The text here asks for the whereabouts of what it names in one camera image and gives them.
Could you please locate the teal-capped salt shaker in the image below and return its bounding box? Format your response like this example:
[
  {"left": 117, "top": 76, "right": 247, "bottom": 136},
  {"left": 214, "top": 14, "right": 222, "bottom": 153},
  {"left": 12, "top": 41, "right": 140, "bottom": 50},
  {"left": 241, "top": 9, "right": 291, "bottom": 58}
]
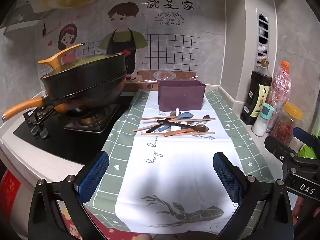
[{"left": 251, "top": 103, "right": 274, "bottom": 137}]

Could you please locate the orange-brown wooden spoon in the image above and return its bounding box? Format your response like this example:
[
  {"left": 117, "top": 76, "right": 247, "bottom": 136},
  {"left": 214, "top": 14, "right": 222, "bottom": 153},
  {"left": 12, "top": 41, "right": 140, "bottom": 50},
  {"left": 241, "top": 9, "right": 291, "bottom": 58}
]
[{"left": 164, "top": 124, "right": 209, "bottom": 137}]

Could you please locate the green checked tablecloth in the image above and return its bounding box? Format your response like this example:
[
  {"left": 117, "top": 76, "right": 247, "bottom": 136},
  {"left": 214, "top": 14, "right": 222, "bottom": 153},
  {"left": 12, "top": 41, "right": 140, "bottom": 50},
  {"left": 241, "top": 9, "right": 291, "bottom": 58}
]
[{"left": 82, "top": 89, "right": 275, "bottom": 234}]

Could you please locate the green package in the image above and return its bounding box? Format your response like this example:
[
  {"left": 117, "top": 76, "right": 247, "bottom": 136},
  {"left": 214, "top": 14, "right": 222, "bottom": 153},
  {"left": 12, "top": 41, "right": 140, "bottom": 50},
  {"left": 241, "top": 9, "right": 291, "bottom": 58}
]
[{"left": 297, "top": 147, "right": 318, "bottom": 159}]

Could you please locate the yellow-lidded chili jar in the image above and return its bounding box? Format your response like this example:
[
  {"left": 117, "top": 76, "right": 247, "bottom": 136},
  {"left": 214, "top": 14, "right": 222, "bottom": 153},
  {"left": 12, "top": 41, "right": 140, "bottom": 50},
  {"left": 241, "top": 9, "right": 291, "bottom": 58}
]
[{"left": 270, "top": 102, "right": 303, "bottom": 145}]

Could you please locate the cartoon wall poster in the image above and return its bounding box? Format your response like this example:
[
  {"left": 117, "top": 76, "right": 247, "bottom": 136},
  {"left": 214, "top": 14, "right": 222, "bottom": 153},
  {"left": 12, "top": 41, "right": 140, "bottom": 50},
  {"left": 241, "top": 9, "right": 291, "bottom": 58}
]
[{"left": 35, "top": 0, "right": 225, "bottom": 92}]

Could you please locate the range hood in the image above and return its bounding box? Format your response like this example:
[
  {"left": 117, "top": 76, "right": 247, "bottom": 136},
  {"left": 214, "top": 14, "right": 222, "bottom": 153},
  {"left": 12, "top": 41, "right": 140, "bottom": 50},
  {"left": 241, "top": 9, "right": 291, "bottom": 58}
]
[{"left": 1, "top": 1, "right": 52, "bottom": 35}]

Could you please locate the blue spoon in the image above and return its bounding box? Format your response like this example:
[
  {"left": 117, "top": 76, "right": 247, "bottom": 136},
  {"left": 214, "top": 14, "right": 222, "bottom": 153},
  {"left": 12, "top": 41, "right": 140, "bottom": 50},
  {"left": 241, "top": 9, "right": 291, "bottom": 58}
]
[{"left": 175, "top": 112, "right": 194, "bottom": 121}]

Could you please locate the dark soy sauce bottle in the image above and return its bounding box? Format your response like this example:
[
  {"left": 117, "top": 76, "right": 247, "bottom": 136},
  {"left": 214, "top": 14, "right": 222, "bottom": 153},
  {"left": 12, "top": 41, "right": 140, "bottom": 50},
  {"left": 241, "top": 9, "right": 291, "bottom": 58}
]
[{"left": 240, "top": 59, "right": 273, "bottom": 126}]

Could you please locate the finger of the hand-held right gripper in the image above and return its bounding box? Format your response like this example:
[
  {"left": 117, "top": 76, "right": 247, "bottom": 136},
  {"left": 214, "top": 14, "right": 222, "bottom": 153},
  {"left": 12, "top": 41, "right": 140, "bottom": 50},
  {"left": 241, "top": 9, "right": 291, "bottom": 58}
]
[
  {"left": 264, "top": 135, "right": 300, "bottom": 165},
  {"left": 292, "top": 127, "right": 320, "bottom": 159}
]

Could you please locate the red paper decoration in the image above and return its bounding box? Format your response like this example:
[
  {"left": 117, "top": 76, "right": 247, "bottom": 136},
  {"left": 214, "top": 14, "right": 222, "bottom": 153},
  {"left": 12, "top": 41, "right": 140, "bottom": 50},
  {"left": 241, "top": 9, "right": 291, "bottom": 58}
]
[{"left": 0, "top": 170, "right": 23, "bottom": 220}]

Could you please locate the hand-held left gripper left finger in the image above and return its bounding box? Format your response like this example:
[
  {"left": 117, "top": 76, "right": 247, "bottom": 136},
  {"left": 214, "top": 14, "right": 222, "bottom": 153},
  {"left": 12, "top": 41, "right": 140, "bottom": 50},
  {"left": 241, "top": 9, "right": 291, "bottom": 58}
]
[{"left": 28, "top": 151, "right": 110, "bottom": 240}]

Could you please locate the black stacked pan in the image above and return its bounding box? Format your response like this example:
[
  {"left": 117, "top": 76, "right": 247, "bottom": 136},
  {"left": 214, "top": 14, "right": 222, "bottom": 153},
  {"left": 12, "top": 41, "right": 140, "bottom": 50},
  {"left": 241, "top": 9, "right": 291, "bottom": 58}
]
[{"left": 41, "top": 53, "right": 128, "bottom": 99}]

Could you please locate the black gas stove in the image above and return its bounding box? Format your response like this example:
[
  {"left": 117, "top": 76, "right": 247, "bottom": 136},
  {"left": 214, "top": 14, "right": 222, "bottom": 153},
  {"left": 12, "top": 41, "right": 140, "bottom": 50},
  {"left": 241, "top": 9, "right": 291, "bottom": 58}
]
[{"left": 12, "top": 96, "right": 134, "bottom": 165}]

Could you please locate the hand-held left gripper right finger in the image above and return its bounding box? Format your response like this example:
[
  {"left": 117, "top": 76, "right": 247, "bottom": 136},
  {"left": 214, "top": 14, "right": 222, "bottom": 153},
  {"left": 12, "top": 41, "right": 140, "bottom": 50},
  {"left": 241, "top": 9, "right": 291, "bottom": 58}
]
[{"left": 212, "top": 151, "right": 294, "bottom": 240}]

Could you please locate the purple utensil box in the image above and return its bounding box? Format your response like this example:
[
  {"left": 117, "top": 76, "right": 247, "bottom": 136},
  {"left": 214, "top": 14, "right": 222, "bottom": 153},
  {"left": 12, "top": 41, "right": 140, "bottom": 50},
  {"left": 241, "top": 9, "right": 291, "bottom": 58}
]
[{"left": 157, "top": 80, "right": 206, "bottom": 112}]

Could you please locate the white vent grille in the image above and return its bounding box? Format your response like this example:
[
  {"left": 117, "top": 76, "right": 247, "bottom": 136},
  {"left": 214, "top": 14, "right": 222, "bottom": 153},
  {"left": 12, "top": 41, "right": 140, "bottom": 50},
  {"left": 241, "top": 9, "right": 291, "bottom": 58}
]
[{"left": 255, "top": 8, "right": 270, "bottom": 68}]

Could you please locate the glass lid with orange handle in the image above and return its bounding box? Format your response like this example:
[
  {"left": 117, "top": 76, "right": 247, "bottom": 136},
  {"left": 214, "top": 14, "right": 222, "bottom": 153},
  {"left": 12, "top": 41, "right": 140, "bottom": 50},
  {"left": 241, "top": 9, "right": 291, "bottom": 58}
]
[{"left": 37, "top": 43, "right": 118, "bottom": 77}]

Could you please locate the long black spoon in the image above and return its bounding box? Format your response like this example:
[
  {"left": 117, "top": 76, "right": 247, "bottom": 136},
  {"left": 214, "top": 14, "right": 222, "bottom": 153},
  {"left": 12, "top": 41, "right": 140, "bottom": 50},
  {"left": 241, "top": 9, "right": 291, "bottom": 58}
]
[{"left": 157, "top": 119, "right": 198, "bottom": 129}]

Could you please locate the orange-capped plastic bottle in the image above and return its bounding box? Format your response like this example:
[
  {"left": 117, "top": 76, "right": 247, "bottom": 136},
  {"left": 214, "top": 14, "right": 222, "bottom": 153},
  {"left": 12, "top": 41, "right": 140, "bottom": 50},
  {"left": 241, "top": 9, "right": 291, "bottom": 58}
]
[{"left": 266, "top": 60, "right": 292, "bottom": 133}]

